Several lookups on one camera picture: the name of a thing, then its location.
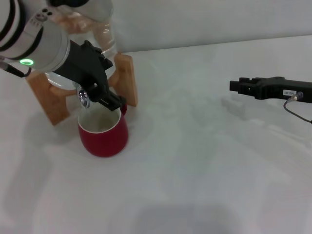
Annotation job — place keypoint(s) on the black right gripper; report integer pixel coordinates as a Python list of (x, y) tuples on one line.
[(275, 89)]

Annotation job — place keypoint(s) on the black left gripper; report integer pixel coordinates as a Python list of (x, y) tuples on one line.
[(83, 63)]

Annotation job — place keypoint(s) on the red ceramic cup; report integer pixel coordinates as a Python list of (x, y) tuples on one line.
[(104, 143)]

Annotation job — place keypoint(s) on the chrome faucet tap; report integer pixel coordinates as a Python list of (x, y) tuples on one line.
[(84, 98)]

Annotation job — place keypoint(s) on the wooden dispenser stand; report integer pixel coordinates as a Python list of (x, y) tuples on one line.
[(126, 80)]

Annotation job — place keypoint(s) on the glass water dispenser jar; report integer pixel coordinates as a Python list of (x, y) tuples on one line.
[(108, 36)]

